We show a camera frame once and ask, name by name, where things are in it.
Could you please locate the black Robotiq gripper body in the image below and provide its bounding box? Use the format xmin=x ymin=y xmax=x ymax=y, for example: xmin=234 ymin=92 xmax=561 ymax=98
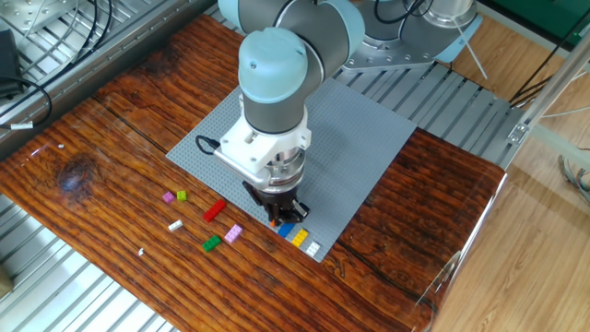
xmin=242 ymin=181 xmax=301 ymax=213

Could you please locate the yellow Lego brick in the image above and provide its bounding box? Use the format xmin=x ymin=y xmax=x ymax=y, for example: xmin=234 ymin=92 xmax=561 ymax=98
xmin=290 ymin=229 xmax=310 ymax=249

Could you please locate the pink rectangular Lego brick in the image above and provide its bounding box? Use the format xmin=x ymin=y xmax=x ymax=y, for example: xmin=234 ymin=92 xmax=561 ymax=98
xmin=223 ymin=223 xmax=243 ymax=244

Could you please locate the long red Lego brick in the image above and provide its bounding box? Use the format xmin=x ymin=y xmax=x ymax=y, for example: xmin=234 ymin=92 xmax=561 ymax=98
xmin=202 ymin=198 xmax=228 ymax=224

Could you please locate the green Lego brick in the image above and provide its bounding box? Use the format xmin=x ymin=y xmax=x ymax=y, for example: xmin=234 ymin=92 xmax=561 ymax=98
xmin=201 ymin=234 xmax=222 ymax=254

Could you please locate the grey Lego baseplate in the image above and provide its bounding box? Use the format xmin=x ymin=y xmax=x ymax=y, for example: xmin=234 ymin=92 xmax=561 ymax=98
xmin=165 ymin=77 xmax=417 ymax=264

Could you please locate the white zip tie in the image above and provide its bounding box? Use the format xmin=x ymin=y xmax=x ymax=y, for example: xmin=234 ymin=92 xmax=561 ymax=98
xmin=454 ymin=20 xmax=489 ymax=80

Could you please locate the black power adapter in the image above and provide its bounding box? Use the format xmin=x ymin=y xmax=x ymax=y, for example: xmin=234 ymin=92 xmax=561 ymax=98
xmin=0 ymin=28 xmax=23 ymax=99

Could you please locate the silver perforated metal plate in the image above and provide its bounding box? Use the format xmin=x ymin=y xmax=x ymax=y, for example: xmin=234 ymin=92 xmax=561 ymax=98
xmin=0 ymin=0 xmax=79 ymax=34

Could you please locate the silver wrist coupling ring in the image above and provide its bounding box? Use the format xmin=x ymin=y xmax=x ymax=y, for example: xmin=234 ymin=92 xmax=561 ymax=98
xmin=266 ymin=147 xmax=308 ymax=194

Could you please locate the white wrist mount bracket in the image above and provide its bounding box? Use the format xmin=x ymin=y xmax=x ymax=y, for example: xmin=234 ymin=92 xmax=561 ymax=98
xmin=212 ymin=105 xmax=313 ymax=190

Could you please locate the black cable with round plug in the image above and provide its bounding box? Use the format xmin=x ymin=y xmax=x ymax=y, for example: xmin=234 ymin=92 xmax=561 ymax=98
xmin=195 ymin=134 xmax=221 ymax=157

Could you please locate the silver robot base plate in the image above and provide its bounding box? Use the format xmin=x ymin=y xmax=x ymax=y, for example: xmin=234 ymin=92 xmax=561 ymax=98
xmin=343 ymin=22 xmax=443 ymax=73

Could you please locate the black cable with metal tip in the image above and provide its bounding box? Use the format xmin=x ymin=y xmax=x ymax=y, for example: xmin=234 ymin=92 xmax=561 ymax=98
xmin=372 ymin=0 xmax=430 ymax=25

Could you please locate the silver frame corner bracket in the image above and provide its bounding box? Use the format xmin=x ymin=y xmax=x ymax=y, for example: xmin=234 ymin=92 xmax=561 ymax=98
xmin=506 ymin=121 xmax=531 ymax=146

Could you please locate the black cable pair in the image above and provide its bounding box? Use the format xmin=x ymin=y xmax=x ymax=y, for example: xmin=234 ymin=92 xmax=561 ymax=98
xmin=18 ymin=0 xmax=114 ymax=77

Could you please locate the black floor cable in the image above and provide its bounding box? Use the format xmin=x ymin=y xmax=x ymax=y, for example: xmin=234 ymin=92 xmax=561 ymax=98
xmin=509 ymin=18 xmax=590 ymax=106

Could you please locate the black cable with white label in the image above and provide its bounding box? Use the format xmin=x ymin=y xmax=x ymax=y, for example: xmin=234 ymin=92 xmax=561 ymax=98
xmin=0 ymin=76 xmax=53 ymax=131

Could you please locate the aluminium frame beam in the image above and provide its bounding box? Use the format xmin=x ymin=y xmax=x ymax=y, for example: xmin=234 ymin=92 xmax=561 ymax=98
xmin=529 ymin=124 xmax=590 ymax=160
xmin=506 ymin=34 xmax=590 ymax=145

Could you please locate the coiled wire bundle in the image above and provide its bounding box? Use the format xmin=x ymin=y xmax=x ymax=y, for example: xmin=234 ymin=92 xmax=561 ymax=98
xmin=557 ymin=147 xmax=590 ymax=207

